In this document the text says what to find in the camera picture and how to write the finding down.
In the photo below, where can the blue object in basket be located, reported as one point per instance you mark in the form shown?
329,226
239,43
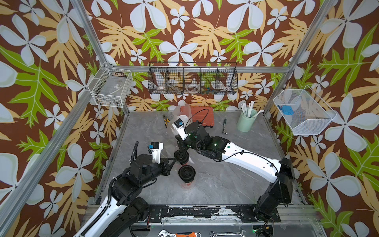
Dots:
287,110

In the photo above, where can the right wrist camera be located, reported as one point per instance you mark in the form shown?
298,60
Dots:
179,129

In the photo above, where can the green straw holder cup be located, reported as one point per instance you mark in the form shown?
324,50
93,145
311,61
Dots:
245,123

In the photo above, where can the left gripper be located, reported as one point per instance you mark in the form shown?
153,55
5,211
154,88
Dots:
165,166

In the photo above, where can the clear plastic carrier bag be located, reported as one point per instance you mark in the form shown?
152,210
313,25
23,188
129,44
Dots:
177,111

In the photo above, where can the white wire basket left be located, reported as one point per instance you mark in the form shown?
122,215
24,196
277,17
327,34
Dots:
110,86

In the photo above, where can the red plastic tool case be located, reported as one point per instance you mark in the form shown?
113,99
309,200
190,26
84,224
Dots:
199,114

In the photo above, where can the orange adjustable wrench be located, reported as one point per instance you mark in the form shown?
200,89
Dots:
164,233

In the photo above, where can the white mesh basket right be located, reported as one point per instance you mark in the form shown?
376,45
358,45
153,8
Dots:
311,113

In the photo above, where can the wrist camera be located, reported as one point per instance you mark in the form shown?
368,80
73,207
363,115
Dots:
179,129
155,149

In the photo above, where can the silver spanner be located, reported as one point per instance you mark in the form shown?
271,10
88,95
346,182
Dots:
227,234

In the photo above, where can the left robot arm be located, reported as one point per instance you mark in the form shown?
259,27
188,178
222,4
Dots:
123,206

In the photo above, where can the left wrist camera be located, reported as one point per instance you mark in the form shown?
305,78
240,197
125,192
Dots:
155,149

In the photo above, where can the black mounting rail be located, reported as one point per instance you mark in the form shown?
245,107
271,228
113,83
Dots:
242,212

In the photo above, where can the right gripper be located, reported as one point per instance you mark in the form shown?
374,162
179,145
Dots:
183,145

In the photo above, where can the black screwdriver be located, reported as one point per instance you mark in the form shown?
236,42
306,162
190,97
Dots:
224,126

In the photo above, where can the yellow black pliers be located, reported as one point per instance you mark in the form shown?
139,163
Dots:
166,121

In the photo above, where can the black wire basket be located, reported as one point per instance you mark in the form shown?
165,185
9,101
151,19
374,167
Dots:
192,78

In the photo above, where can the black lid red cup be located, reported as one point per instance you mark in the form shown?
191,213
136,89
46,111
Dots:
182,157
187,176

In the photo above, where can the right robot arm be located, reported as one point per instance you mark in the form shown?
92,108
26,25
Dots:
279,173

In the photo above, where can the white lid red cup front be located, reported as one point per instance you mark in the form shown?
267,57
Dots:
185,119

